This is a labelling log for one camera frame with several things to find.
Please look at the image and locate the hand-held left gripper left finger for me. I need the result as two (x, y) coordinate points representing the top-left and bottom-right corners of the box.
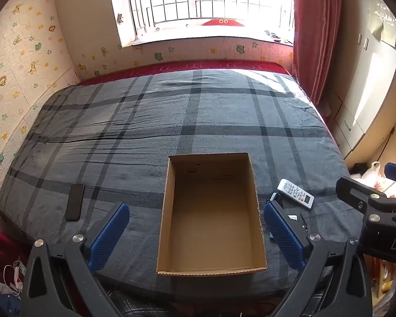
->
(21, 202), (131, 317)

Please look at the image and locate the red curtain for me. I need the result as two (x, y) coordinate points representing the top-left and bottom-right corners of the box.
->
(292, 0), (344, 106)

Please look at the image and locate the brown cardboard box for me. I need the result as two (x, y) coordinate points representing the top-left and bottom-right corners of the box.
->
(156, 152), (268, 277)

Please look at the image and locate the white paper sheet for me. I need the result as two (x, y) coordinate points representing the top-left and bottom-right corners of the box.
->
(368, 0), (396, 50)

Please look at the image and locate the white plastic bag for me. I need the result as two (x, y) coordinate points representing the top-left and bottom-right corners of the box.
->
(360, 161), (396, 192)

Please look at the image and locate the blue cloth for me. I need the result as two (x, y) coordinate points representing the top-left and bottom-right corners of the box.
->
(0, 284), (22, 317)

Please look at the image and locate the red bed sheet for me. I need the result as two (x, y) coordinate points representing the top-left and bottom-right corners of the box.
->
(76, 59), (293, 86)

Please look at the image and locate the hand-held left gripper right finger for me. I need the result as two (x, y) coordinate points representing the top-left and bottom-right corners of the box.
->
(263, 201), (373, 317)

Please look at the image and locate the white remote control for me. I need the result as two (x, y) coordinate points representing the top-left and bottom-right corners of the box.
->
(277, 178), (315, 209)

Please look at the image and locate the grey plaid blanket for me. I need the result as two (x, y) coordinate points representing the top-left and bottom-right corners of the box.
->
(0, 68), (352, 304)

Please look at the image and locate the red patterned cloth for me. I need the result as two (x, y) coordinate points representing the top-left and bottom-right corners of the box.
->
(201, 18), (246, 27)

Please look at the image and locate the dark red cloth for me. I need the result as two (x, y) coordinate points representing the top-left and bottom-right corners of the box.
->
(0, 225), (29, 285)

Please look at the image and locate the barred window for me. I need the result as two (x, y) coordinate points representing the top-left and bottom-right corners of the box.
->
(107, 0), (296, 48)

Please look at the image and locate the white power strip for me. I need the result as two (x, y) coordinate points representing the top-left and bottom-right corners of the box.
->
(3, 261), (27, 289)

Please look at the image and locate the beige wardrobe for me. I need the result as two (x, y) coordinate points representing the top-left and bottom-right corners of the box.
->
(323, 0), (396, 162)

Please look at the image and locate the black smartphone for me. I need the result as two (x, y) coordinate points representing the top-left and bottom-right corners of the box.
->
(65, 184), (85, 222)

